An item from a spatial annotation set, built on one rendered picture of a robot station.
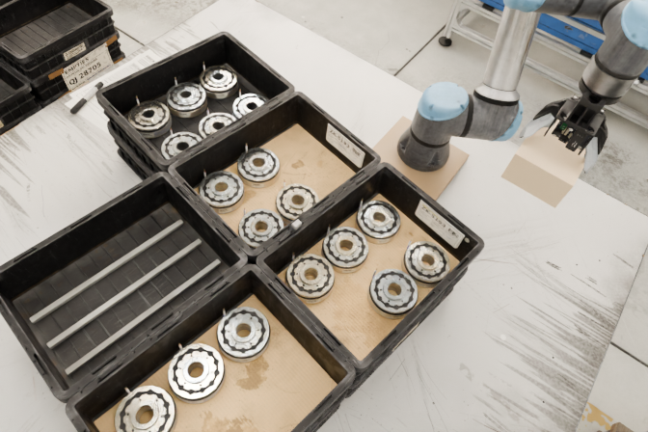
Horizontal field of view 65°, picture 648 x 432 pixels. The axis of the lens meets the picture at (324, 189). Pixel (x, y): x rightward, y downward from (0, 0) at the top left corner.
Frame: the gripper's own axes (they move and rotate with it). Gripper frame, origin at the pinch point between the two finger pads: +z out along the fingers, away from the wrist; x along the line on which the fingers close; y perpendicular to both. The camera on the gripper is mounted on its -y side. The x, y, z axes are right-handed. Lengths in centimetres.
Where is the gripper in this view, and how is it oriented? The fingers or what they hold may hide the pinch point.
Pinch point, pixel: (553, 152)
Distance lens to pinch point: 113.5
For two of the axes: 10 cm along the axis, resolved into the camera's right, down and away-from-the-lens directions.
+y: -5.9, 6.3, -5.1
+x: 8.0, 5.3, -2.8
